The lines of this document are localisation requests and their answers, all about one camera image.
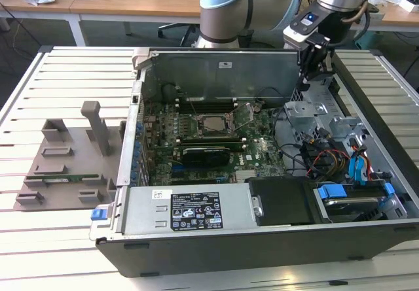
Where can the green motherboard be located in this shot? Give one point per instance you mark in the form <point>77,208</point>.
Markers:
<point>262,152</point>

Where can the black RAM slot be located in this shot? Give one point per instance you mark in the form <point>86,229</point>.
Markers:
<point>216,101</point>
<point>216,106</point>
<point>212,139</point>
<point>237,146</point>

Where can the silver chipset heatsink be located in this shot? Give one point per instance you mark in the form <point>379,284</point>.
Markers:
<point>245,176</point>

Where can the black graphics card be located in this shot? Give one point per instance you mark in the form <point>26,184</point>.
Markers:
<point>206,156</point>

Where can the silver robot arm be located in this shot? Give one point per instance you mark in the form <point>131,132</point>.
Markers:
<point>222,16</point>

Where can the grey parts rack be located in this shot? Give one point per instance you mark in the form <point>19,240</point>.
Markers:
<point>75,140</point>

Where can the silver power supply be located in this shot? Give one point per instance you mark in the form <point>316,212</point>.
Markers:
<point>144,212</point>

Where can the office chair base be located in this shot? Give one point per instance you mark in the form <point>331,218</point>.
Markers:
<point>173,25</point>

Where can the black open PC case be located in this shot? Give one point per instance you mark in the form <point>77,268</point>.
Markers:
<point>229,255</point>

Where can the silver metal drive cage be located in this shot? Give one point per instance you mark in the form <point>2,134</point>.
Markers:
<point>304,114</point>

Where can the light wooden desk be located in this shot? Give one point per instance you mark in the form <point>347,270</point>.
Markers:
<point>108,6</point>

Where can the silver CPU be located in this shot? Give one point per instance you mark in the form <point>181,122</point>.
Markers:
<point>215,125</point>

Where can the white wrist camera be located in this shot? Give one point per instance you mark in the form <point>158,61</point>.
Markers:
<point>296,34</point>

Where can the hard disk in blue carrier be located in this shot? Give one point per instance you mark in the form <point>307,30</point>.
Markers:
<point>350,206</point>

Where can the thin metal locking lever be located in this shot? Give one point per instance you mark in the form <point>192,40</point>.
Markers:
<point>194,108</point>

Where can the black plastic shroud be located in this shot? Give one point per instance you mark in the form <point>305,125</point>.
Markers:
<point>281,199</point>

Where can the blue plastic case latch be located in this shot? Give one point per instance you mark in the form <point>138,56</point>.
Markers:
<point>99,214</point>

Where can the white cardboard box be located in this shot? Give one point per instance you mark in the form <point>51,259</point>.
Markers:
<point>397,0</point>

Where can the green RAM stick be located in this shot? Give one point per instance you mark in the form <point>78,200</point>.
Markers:
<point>78,177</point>

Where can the CPU socket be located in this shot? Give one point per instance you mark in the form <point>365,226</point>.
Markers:
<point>198,130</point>

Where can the pale teal box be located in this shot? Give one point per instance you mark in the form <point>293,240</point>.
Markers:
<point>368,41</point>

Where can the silver coin battery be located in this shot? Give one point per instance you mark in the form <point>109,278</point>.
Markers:
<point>258,108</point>

